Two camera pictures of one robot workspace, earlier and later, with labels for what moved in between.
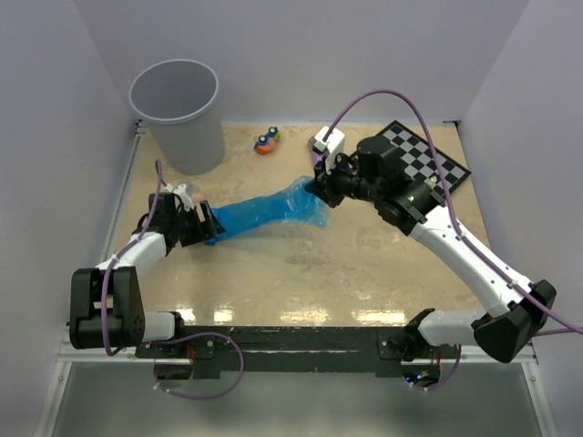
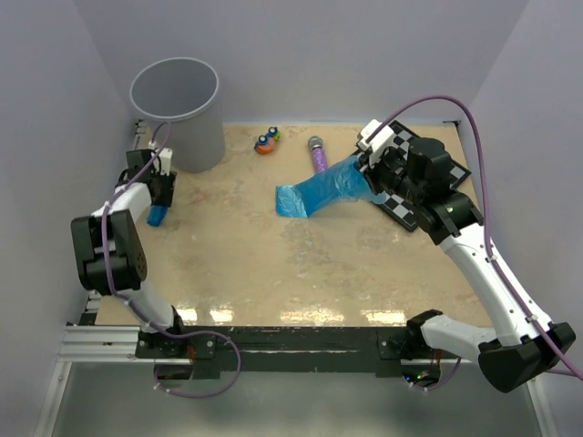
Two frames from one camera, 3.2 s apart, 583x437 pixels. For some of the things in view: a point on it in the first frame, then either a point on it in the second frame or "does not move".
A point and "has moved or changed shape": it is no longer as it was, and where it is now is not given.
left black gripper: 206,229 → 165,198
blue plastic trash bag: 296,203 has moved or changed shape
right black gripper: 342,160 → 372,172
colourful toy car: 266,143 does not move
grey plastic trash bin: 177,97 does not move
